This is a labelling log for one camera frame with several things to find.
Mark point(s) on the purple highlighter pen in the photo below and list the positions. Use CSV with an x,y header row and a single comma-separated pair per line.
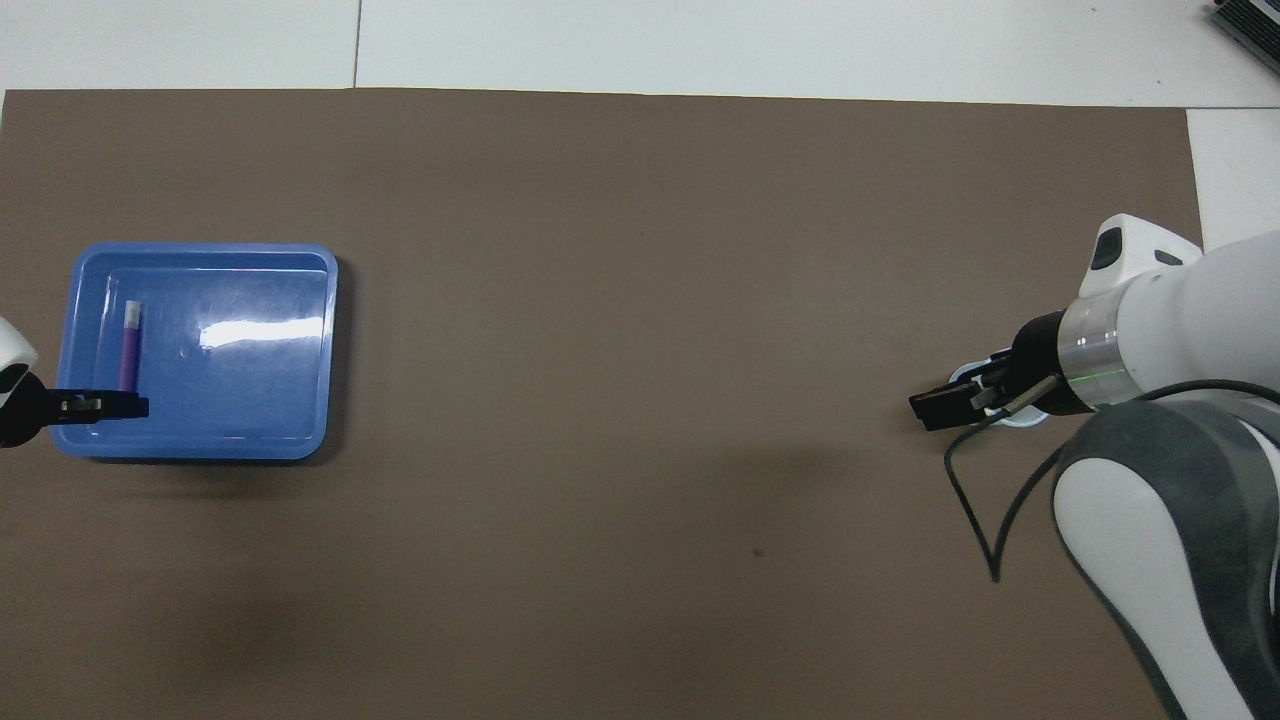
x,y
128,350

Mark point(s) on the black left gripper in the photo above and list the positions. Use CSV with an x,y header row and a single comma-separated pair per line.
x,y
25,410

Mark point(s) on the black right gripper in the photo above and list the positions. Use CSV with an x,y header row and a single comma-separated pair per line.
x,y
1050,365

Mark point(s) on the brown table mat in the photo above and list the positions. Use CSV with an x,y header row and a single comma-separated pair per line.
x,y
640,300

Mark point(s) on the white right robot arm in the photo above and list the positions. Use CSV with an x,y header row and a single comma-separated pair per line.
x,y
1200,330

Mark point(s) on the blue plastic tray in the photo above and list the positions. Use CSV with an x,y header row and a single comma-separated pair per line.
x,y
240,400

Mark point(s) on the clear plastic cup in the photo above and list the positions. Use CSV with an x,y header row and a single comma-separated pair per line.
x,y
965,372

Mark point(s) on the grey ribbed device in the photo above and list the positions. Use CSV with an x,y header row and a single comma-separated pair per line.
x,y
1250,22

